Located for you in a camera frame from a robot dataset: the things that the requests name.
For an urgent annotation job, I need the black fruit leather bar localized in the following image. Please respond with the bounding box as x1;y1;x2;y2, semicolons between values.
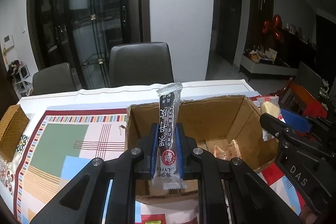
152;83;187;190

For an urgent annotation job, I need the gold fortune biscuits bag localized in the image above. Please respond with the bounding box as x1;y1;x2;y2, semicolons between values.
213;139;242;161

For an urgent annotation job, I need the red wooden chair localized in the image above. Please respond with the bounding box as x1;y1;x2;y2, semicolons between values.
269;77;327;118

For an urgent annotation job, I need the green candy packet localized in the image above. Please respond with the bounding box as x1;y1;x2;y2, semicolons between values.
145;219;163;224

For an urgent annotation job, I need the brown cardboard box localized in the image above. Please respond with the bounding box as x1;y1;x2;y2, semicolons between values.
126;96;278;204

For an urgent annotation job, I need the white low cabinet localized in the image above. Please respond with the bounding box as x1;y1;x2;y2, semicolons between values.
239;55;298;79

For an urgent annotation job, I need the colourful patterned tablecloth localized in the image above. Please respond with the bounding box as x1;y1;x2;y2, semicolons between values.
1;80;305;223

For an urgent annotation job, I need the red foil balloon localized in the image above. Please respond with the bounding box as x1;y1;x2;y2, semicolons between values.
262;14;284;43

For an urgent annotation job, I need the grey chair centre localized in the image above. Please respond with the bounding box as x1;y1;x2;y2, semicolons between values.
109;42;174;88

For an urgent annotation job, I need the grey chair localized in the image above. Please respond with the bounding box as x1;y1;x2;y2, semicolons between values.
109;42;174;88
33;63;77;96

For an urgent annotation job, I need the grey chair near left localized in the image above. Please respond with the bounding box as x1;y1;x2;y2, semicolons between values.
33;63;77;96

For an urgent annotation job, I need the woven straw tissue box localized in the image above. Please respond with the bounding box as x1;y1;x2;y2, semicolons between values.
0;105;30;162

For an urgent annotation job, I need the white shoe rack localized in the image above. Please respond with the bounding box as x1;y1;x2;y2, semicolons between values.
6;60;33;99

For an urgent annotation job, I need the black glass sliding door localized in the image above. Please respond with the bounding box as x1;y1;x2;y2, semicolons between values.
27;0;150;89

